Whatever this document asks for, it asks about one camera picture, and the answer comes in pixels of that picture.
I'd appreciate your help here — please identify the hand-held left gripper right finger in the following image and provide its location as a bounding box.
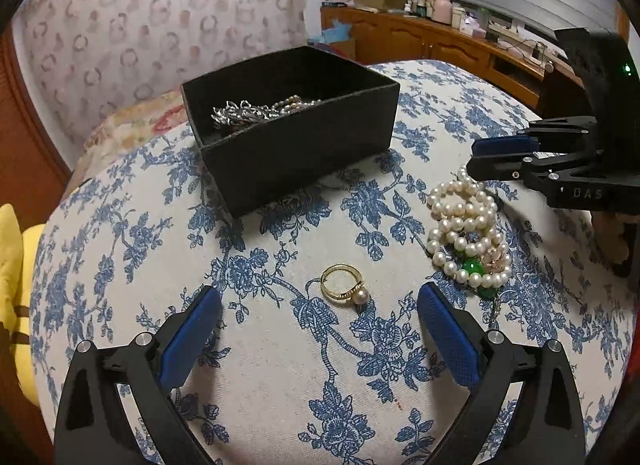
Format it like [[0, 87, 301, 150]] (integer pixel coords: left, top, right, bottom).
[[416, 281, 586, 465]]

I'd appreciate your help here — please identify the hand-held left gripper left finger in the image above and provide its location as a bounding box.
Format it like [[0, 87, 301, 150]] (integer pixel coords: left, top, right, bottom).
[[52, 285, 223, 465]]

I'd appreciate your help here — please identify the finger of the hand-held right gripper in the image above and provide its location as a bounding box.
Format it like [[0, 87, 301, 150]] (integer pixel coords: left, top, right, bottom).
[[466, 144, 602, 186], [471, 116, 599, 158]]

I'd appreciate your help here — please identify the white pearl necklace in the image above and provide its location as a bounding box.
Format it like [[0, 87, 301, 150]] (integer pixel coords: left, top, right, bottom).
[[426, 167, 513, 291]]

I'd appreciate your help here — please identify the green stone pendant necklace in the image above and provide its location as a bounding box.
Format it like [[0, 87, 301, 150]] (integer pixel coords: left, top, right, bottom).
[[457, 240, 513, 302]]

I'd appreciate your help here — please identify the gold pearl ring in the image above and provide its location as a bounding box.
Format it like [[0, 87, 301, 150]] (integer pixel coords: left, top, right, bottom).
[[320, 264, 372, 307]]

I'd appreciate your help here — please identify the black jewelry box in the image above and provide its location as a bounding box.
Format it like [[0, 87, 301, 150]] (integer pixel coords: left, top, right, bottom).
[[181, 46, 401, 218]]

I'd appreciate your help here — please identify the small pearl bracelet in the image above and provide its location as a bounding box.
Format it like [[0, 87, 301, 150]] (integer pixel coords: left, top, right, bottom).
[[270, 94, 323, 118]]

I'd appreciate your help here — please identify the silver chain bracelet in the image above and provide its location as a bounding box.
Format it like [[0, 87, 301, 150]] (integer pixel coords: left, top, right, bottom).
[[210, 99, 276, 130]]

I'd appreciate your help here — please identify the person's right hand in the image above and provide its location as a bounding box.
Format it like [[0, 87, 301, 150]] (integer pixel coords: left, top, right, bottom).
[[591, 210, 632, 278]]

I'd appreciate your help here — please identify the blue floral cloth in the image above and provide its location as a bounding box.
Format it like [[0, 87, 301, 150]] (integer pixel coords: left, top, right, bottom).
[[30, 60, 636, 465]]

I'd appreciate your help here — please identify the wooden cabinet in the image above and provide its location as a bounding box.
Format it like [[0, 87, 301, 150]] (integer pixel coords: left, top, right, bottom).
[[320, 5, 586, 106]]

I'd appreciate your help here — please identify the flat beige box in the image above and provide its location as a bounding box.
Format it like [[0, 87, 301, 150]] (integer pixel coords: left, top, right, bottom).
[[350, 0, 413, 13]]

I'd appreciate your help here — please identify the yellow plush toy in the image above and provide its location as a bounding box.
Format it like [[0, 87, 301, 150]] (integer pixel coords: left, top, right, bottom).
[[0, 202, 48, 406]]

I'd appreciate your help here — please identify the blue bag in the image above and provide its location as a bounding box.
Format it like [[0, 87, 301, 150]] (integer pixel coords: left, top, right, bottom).
[[307, 20, 356, 46]]

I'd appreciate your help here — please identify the pink floral bedspread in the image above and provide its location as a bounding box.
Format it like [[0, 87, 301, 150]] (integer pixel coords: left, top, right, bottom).
[[75, 90, 191, 170]]

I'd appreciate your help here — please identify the wooden louvered wardrobe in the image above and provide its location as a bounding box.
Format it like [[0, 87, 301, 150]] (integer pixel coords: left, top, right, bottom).
[[0, 27, 73, 226]]

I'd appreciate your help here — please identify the circle patterned curtain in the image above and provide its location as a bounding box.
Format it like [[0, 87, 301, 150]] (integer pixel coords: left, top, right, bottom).
[[12, 0, 313, 146]]

